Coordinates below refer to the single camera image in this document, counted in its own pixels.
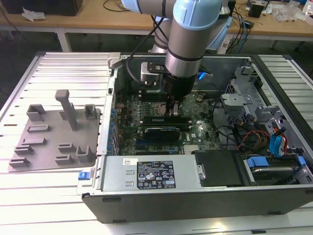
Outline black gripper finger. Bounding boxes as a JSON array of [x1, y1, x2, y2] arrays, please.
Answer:
[[172, 97, 183, 118], [165, 96, 173, 117]]

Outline black RAM slot bank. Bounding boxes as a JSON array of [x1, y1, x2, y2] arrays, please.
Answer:
[[138, 88, 186, 103], [140, 117, 192, 130]]

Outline CPU in metal socket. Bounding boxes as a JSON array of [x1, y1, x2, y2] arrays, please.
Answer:
[[149, 102, 184, 118]]

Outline green motherboard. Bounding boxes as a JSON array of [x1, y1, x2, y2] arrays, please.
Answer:
[[112, 91, 224, 157]]

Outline black graphics card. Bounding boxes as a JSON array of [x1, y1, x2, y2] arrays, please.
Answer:
[[143, 126, 181, 142]]

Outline small silver heat sink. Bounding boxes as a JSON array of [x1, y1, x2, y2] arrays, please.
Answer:
[[183, 144, 200, 155]]

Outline silver metal disk bay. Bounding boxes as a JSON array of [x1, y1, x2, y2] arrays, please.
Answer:
[[220, 64, 264, 128]]

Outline black plastic shroud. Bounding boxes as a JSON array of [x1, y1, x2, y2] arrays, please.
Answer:
[[192, 150, 255, 188]]

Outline silver power supply with label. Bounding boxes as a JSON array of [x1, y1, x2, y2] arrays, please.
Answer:
[[99, 155, 205, 193]]

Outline hard disk in blue carrier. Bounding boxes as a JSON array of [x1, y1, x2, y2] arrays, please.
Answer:
[[243, 155, 306, 186]]

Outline black open PC case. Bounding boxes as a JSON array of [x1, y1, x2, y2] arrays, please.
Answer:
[[77, 52, 313, 225]]

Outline small black box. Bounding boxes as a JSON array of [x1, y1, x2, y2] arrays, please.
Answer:
[[247, 3, 265, 18]]

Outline grey parts rack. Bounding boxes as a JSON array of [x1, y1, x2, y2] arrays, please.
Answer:
[[8, 88, 102, 173]]

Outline wooden desk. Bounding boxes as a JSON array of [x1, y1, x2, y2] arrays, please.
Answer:
[[0, 0, 313, 52]]

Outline clear plastic bags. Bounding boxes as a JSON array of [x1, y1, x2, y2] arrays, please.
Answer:
[[273, 4, 307, 23]]

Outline crumpled white paper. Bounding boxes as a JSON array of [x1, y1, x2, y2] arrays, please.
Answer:
[[21, 6, 47, 22]]

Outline small grey wrist camera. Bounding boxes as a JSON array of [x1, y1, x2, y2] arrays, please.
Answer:
[[196, 70, 214, 82]]

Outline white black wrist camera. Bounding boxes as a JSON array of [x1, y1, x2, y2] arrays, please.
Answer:
[[140, 62, 169, 86]]

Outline black looped wire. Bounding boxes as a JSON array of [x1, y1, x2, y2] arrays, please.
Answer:
[[211, 102, 236, 150]]

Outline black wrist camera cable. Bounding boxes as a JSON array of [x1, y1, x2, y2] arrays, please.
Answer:
[[125, 16, 167, 83]]

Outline grey case release handle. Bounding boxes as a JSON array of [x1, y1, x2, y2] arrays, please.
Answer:
[[107, 52, 122, 70]]

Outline blue hanging cable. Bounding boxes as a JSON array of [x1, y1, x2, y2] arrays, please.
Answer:
[[235, 9, 248, 52]]

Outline red orange wire bundle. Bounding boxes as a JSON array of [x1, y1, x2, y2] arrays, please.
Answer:
[[238, 130, 272, 150]]

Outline grey metal bracket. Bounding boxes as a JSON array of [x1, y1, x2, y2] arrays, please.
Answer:
[[254, 105, 288, 130]]

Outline blue flat wire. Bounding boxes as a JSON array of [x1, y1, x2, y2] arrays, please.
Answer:
[[268, 127, 286, 158]]

